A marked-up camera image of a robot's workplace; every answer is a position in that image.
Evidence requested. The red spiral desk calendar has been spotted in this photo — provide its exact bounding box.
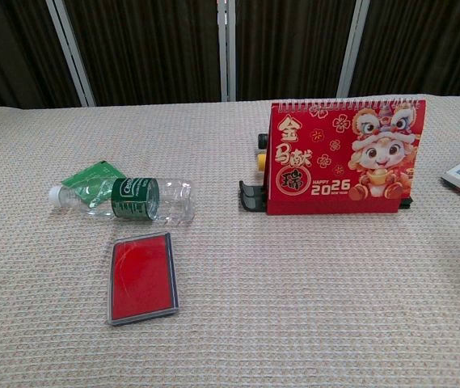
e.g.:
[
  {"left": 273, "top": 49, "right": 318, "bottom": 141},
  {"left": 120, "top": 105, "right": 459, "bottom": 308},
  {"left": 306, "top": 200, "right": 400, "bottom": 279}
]
[{"left": 266, "top": 96, "right": 428, "bottom": 216}]

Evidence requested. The woven beige tablecloth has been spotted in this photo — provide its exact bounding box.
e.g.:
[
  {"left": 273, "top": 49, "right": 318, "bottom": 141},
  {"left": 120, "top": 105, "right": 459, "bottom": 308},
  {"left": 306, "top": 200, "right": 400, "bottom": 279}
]
[{"left": 0, "top": 94, "right": 460, "bottom": 388}]

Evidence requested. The clear plastic water bottle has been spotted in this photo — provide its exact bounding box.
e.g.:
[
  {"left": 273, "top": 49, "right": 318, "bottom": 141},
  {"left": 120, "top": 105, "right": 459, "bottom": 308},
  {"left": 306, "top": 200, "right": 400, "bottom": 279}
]
[{"left": 48, "top": 175, "right": 196, "bottom": 227}]

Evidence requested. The red ink stamp pad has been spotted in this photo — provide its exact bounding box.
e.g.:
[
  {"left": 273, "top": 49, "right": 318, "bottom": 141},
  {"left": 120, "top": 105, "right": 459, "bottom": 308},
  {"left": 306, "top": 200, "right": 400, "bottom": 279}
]
[{"left": 105, "top": 230, "right": 181, "bottom": 327}]

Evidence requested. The green foil packet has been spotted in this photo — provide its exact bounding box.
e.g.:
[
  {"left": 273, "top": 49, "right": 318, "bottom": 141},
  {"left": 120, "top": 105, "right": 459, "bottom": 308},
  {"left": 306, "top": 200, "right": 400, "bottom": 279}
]
[{"left": 60, "top": 159, "right": 122, "bottom": 217}]

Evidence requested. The dark brown curtain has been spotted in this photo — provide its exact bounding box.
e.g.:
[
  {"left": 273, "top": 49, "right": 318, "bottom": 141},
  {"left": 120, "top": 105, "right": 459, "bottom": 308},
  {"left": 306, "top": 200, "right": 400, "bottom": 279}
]
[{"left": 0, "top": 0, "right": 460, "bottom": 109}]

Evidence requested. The grey metal partition post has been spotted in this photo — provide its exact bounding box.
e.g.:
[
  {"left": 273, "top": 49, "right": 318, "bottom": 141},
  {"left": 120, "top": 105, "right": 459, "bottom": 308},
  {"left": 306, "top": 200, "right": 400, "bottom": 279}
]
[
  {"left": 44, "top": 0, "right": 97, "bottom": 108},
  {"left": 216, "top": 0, "right": 238, "bottom": 103},
  {"left": 337, "top": 0, "right": 372, "bottom": 99}
]

